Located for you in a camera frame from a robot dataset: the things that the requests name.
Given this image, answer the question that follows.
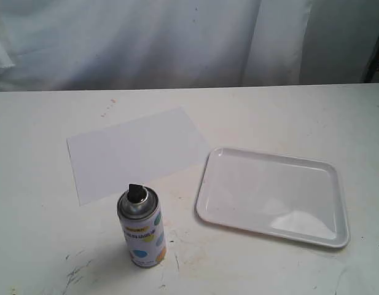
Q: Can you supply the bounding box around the black stand frame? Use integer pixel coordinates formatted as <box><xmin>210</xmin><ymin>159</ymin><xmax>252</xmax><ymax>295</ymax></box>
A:
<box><xmin>363</xmin><ymin>40</ymin><xmax>379</xmax><ymax>83</ymax></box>

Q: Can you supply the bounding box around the white backdrop curtain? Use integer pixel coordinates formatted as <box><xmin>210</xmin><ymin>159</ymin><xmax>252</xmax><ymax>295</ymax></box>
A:
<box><xmin>0</xmin><ymin>1</ymin><xmax>379</xmax><ymax>92</ymax></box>

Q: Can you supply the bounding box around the white paper sheet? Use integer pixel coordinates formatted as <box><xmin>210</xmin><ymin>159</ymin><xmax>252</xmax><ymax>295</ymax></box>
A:
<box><xmin>67</xmin><ymin>108</ymin><xmax>210</xmax><ymax>205</ymax></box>

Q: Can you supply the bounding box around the white spray paint can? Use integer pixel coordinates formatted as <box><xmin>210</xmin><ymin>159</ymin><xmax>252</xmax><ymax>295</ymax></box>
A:
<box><xmin>117</xmin><ymin>184</ymin><xmax>166</xmax><ymax>268</ymax></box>

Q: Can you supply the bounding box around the white plastic tray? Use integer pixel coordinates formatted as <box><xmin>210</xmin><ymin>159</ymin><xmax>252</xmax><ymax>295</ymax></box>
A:
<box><xmin>195</xmin><ymin>147</ymin><xmax>350</xmax><ymax>249</ymax></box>

